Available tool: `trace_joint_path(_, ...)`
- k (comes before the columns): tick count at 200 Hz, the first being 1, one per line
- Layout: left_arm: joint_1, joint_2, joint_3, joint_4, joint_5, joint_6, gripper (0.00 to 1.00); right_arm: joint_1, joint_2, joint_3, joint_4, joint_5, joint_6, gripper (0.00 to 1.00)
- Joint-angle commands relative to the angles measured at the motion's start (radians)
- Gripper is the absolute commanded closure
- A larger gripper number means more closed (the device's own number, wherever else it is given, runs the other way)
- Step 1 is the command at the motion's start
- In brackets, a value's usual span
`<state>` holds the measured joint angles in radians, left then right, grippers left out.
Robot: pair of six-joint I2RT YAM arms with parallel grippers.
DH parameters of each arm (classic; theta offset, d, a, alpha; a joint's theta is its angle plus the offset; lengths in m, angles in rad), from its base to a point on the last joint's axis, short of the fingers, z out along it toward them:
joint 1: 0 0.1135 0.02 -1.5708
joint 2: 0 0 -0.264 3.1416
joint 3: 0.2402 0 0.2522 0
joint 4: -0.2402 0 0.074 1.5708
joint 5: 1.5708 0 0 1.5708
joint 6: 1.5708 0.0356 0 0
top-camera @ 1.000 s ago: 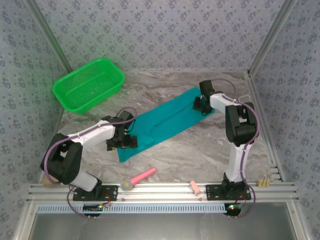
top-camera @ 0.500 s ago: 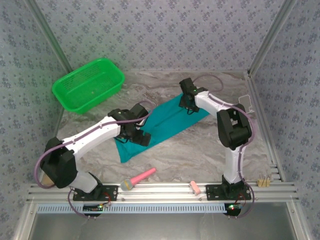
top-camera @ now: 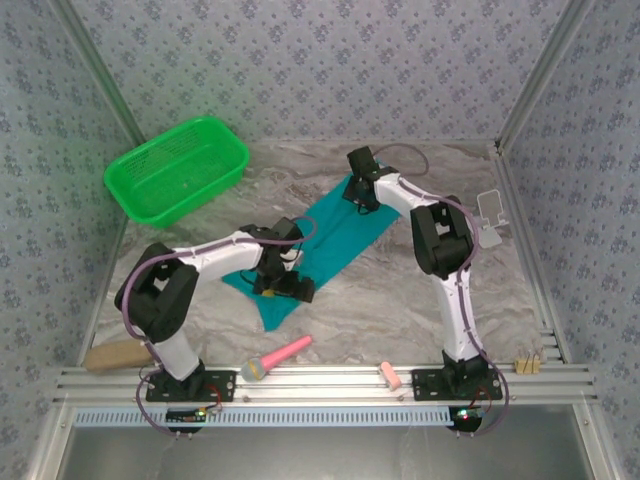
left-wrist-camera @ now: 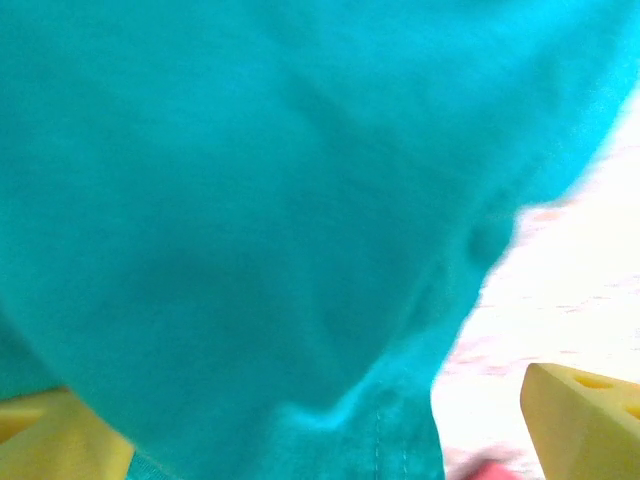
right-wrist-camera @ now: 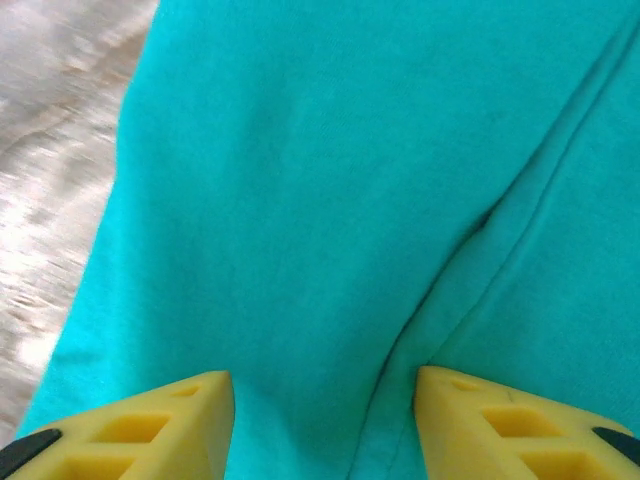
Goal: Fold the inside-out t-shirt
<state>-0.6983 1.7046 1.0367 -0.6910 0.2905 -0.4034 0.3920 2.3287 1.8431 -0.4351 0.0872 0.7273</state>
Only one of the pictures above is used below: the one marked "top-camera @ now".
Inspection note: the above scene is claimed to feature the teal t-shirt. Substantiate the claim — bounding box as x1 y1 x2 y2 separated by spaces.
221 158 401 333

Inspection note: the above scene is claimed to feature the pink toy microphone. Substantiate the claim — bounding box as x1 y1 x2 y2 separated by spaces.
240 334 314 384

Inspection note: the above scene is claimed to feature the green plastic basket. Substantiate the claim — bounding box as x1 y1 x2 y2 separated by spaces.
103 115 250 230

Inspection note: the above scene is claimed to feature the small pink cylinder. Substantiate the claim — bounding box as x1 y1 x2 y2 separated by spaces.
379 361 402 391

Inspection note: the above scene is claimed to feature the brown cork block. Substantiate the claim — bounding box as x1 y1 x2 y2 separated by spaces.
82 339 154 374

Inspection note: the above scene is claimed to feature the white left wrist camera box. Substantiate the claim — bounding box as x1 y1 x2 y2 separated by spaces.
280 248 306 272

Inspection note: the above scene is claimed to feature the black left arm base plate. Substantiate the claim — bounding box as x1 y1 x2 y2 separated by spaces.
145 368 237 404

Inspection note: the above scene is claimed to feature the aluminium mounting rail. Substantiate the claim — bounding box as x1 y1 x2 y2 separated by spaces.
53 364 599 406

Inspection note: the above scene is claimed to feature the white slotted cable duct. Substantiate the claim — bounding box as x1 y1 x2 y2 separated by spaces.
73 405 456 429

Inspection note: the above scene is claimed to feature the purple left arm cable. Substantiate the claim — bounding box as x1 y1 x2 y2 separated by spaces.
122 215 319 439

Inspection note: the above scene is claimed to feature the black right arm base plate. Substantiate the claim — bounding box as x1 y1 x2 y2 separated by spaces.
410 368 504 402

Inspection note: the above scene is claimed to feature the aluminium corner post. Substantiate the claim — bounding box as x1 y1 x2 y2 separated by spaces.
49 0 149 146
494 0 599 151

